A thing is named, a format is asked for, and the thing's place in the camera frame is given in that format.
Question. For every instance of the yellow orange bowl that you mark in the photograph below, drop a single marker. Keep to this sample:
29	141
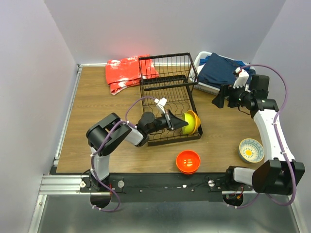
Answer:
197	120

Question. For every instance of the red white folded cloth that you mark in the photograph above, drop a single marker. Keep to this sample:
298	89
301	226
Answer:
127	72

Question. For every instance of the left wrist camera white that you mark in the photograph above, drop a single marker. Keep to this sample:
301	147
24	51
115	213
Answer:
160	104

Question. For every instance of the green bowl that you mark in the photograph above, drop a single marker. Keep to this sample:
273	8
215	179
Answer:
190	127

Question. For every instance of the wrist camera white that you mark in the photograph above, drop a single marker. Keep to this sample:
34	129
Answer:
241	78
160	104

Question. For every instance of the aluminium table edge rail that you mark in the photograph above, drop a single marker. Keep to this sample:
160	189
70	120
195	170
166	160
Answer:
42	198

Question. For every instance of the white laundry basket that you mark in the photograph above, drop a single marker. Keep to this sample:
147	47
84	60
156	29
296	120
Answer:
202	86

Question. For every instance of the dark blue folded jeans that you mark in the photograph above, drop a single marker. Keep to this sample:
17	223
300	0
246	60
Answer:
217	70

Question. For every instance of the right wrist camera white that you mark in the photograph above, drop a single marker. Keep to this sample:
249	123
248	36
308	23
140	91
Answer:
241	78

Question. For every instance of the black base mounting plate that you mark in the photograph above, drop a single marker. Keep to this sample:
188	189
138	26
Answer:
164	187

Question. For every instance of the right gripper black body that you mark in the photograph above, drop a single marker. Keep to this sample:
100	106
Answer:
243	97

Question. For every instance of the red orange bowl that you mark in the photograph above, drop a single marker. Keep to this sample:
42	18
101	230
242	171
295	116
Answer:
188	161

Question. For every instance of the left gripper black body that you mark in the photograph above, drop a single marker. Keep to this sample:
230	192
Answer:
160	124

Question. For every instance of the black wire dish rack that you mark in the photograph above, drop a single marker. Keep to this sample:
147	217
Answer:
170	76

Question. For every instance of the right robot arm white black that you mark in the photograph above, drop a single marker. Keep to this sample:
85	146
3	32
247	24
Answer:
280	173

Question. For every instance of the blue patterned ceramic bowl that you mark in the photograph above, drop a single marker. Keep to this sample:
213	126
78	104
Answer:
251	151

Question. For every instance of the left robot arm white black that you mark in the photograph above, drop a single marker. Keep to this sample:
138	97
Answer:
105	136

